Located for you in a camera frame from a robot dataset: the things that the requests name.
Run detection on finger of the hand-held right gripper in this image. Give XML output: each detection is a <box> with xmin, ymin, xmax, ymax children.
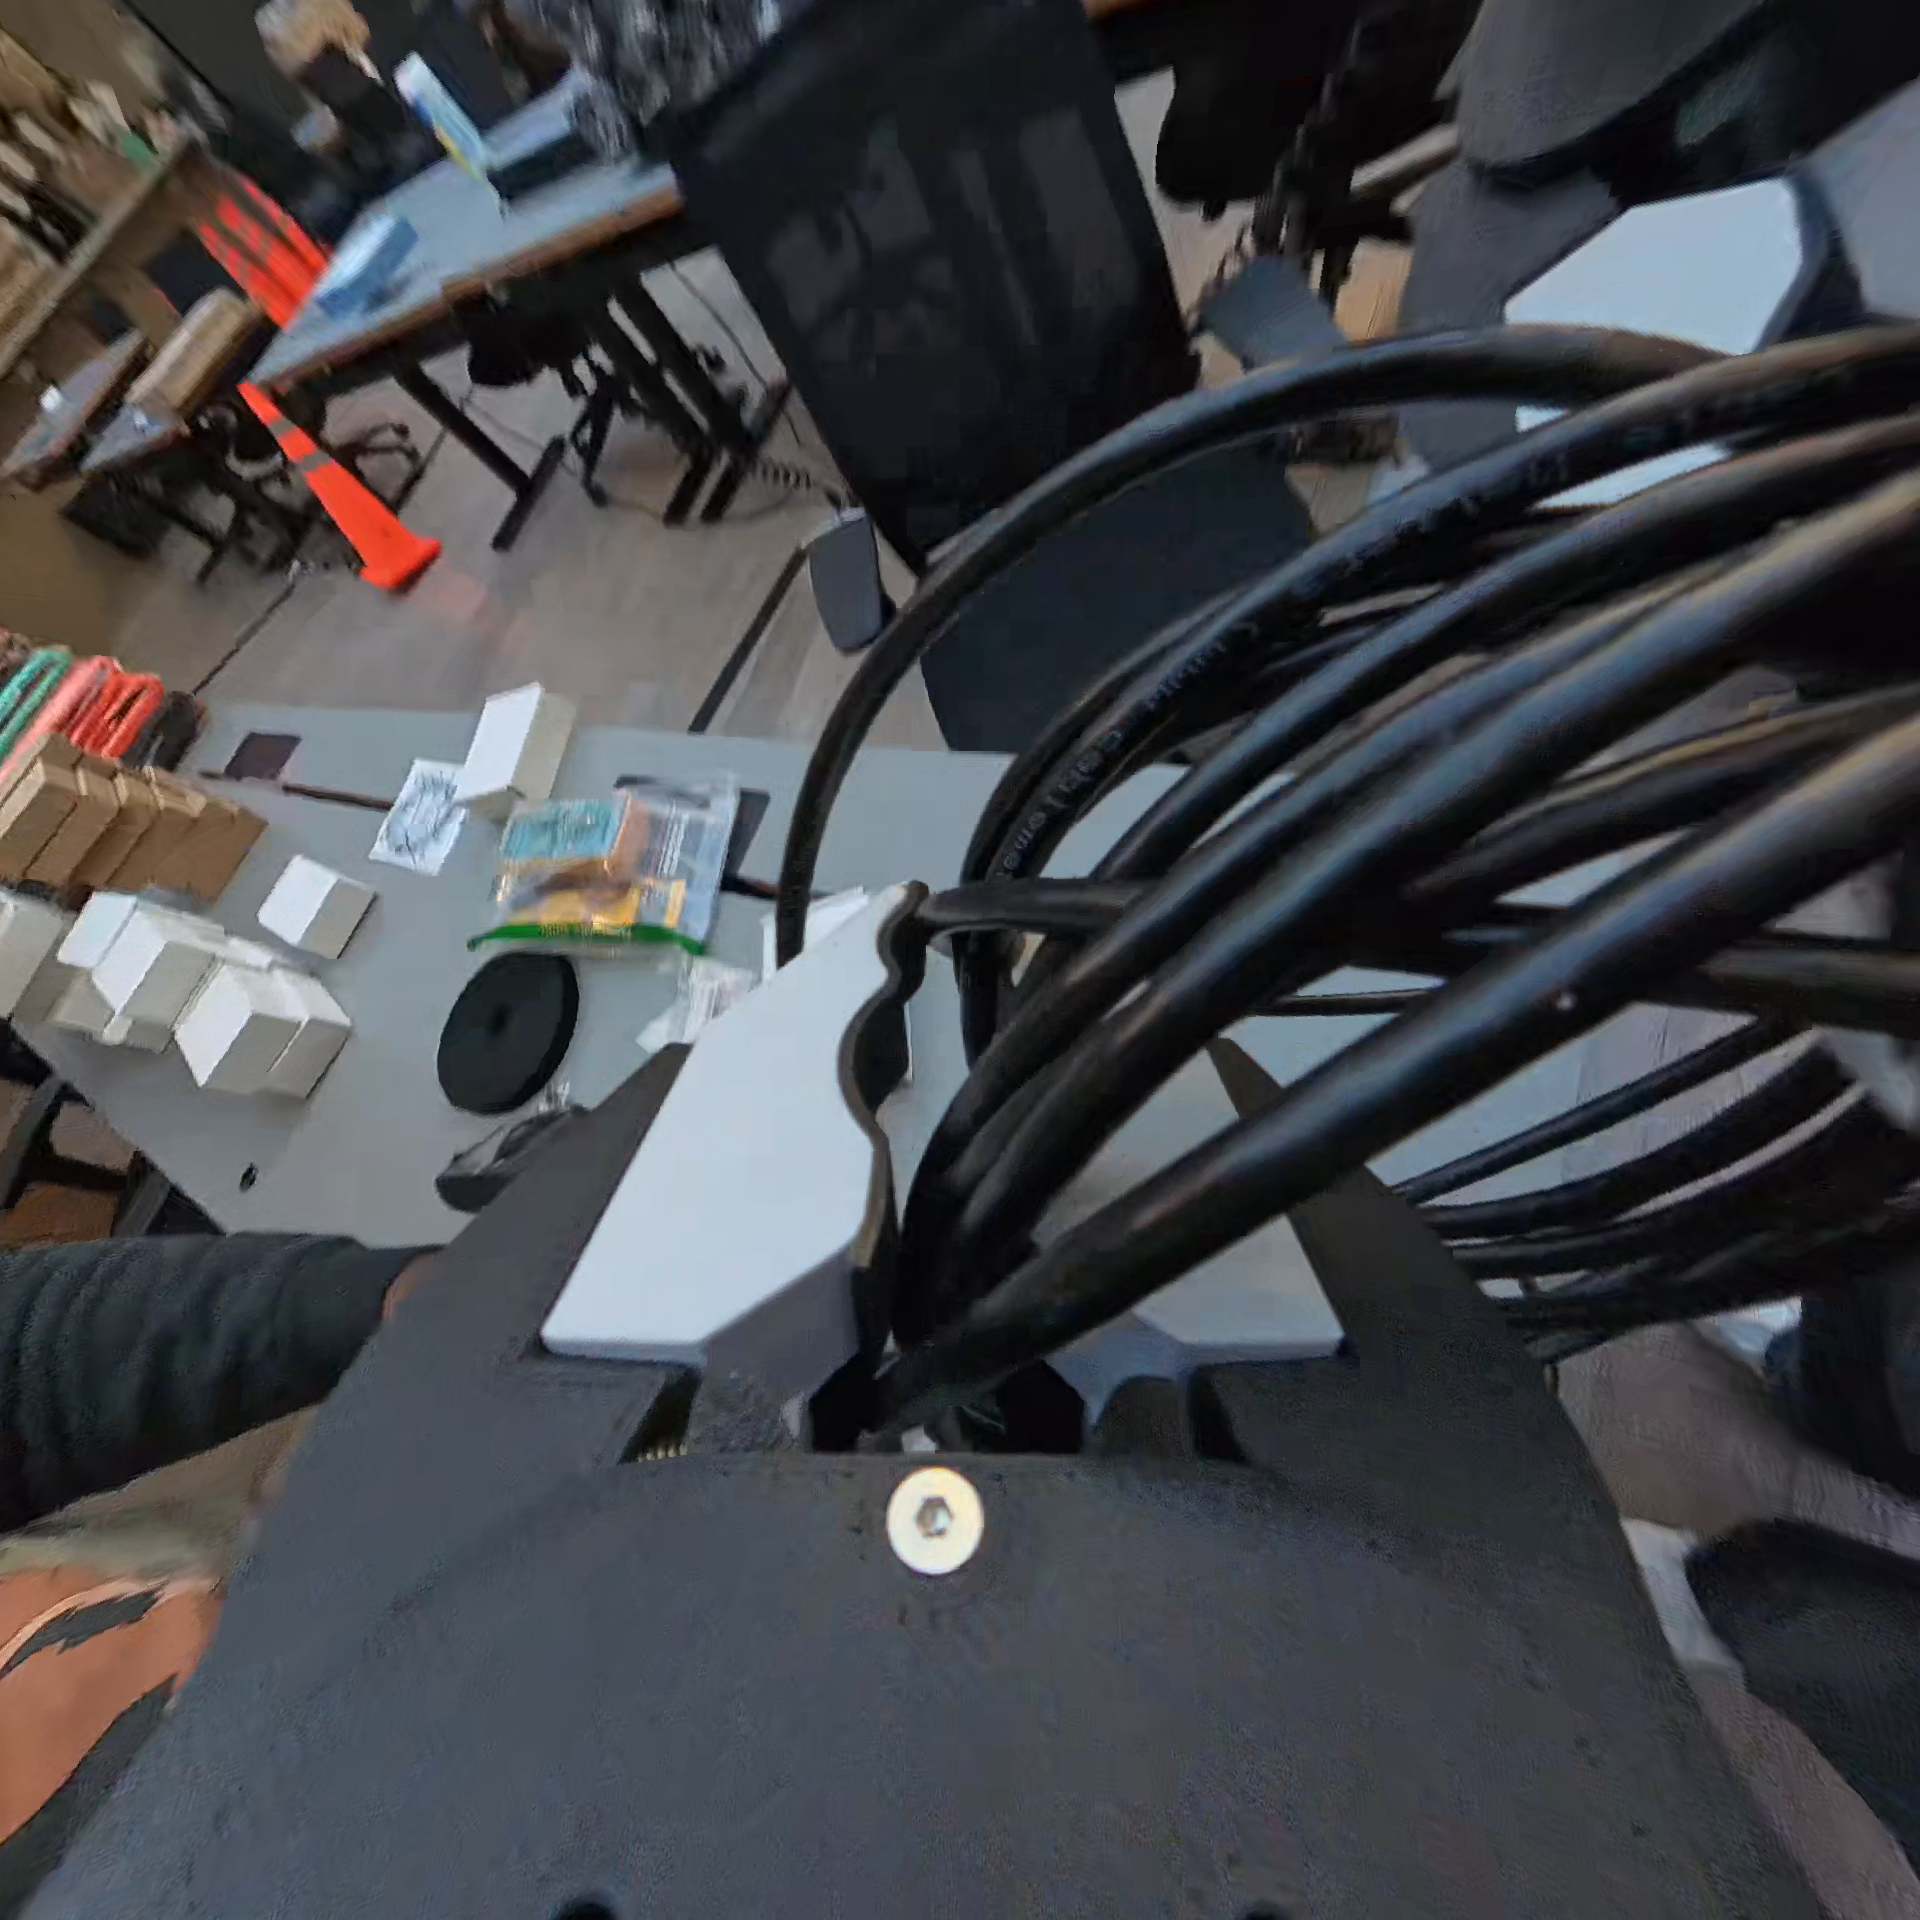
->
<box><xmin>1502</xmin><ymin>91</ymin><xmax>1920</xmax><ymax>363</ymax></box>
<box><xmin>1793</xmin><ymin>871</ymin><xmax>1920</xmax><ymax>1127</ymax></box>

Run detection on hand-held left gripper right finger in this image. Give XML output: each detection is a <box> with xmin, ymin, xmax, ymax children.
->
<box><xmin>1048</xmin><ymin>1242</ymin><xmax>1343</xmax><ymax>1418</ymax></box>

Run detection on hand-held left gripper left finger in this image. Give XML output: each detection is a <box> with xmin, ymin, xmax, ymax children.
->
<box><xmin>539</xmin><ymin>882</ymin><xmax>931</xmax><ymax>1418</ymax></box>

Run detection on long black cable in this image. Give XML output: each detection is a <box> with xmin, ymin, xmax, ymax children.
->
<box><xmin>770</xmin><ymin>323</ymin><xmax>1920</xmax><ymax>1441</ymax></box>

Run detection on long grey desk black legs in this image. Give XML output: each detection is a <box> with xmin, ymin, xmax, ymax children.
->
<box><xmin>247</xmin><ymin>152</ymin><xmax>796</xmax><ymax>550</ymax></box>

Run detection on small grey desk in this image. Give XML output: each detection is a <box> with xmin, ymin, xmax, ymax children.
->
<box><xmin>0</xmin><ymin>293</ymin><xmax>273</xmax><ymax>496</ymax></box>

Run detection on small clear bag white label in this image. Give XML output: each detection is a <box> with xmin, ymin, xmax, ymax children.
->
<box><xmin>637</xmin><ymin>959</ymin><xmax>760</xmax><ymax>1054</ymax></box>

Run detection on packaged yellow multimeter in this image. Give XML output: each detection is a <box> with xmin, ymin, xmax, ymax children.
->
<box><xmin>468</xmin><ymin>773</ymin><xmax>739</xmax><ymax>956</ymax></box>

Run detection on white cardboard mailer box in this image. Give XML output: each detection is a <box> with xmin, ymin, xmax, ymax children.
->
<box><xmin>454</xmin><ymin>682</ymin><xmax>578</xmax><ymax>820</ymax></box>

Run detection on stack of white boxes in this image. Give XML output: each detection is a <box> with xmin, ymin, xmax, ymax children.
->
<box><xmin>0</xmin><ymin>854</ymin><xmax>378</xmax><ymax>1099</ymax></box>

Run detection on person's dark clothing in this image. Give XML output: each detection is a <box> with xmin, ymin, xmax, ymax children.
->
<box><xmin>1686</xmin><ymin>1290</ymin><xmax>1920</xmax><ymax>1846</ymax></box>

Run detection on stack of brown boxes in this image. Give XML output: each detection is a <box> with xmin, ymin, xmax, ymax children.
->
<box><xmin>0</xmin><ymin>734</ymin><xmax>270</xmax><ymax>903</ymax></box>

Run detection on orange traffic cone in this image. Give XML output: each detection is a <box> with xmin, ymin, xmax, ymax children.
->
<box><xmin>241</xmin><ymin>384</ymin><xmax>439</xmax><ymax>591</ymax></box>
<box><xmin>196</xmin><ymin>174</ymin><xmax>331</xmax><ymax>323</ymax></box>

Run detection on stack of orange teal bags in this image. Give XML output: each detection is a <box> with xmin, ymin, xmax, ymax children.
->
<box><xmin>0</xmin><ymin>645</ymin><xmax>203</xmax><ymax>784</ymax></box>

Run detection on stack of dark rolled mats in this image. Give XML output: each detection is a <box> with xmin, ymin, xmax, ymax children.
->
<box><xmin>575</xmin><ymin>0</ymin><xmax>783</xmax><ymax>113</ymax></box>

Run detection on blue box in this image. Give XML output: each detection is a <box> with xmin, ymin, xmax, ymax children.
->
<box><xmin>314</xmin><ymin>210</ymin><xmax>423</xmax><ymax>318</ymax></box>

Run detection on wooden shelf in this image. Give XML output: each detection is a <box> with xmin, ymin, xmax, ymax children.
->
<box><xmin>0</xmin><ymin>33</ymin><xmax>196</xmax><ymax>377</ymax></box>

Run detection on black strap roll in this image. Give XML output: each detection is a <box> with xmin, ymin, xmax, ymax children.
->
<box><xmin>434</xmin><ymin>951</ymin><xmax>580</xmax><ymax>1116</ymax></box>

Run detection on clear bag with black cable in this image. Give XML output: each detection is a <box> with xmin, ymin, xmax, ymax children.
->
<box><xmin>366</xmin><ymin>757</ymin><xmax>470</xmax><ymax>876</ymax></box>

